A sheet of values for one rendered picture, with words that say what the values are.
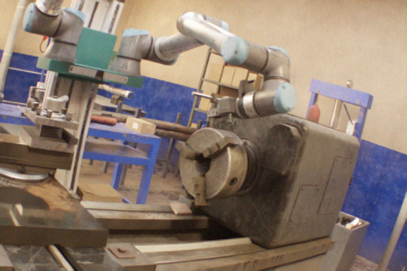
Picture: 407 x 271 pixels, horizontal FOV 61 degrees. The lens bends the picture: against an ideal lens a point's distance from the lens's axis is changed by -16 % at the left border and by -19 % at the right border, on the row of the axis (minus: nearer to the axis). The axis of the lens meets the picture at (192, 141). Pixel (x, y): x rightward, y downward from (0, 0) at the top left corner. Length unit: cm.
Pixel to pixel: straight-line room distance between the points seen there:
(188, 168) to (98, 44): 105
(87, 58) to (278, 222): 136
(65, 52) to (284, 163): 115
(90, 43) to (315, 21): 395
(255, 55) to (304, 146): 39
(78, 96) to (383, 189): 357
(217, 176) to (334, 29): 426
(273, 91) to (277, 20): 482
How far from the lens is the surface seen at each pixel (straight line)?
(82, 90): 238
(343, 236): 352
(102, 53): 231
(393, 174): 473
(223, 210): 165
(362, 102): 442
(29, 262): 91
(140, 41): 228
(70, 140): 131
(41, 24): 193
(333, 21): 551
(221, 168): 139
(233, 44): 124
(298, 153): 145
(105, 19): 238
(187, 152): 146
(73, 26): 200
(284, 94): 126
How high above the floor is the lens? 133
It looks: 7 degrees down
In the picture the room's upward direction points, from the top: 15 degrees clockwise
